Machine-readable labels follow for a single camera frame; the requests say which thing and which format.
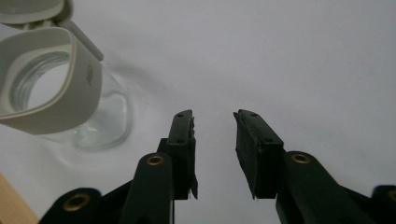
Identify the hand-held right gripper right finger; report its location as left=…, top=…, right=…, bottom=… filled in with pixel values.
left=233, top=108, right=368, bottom=224

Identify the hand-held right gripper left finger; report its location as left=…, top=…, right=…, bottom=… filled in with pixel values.
left=119, top=109, right=199, bottom=224

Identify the clear bottle with grey lid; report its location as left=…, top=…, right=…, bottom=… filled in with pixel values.
left=0, top=0, right=133, bottom=151

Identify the white table cloth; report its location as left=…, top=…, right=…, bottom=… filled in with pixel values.
left=0, top=0, right=396, bottom=218

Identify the wooden table edge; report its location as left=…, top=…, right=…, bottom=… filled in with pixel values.
left=0, top=173, right=40, bottom=224

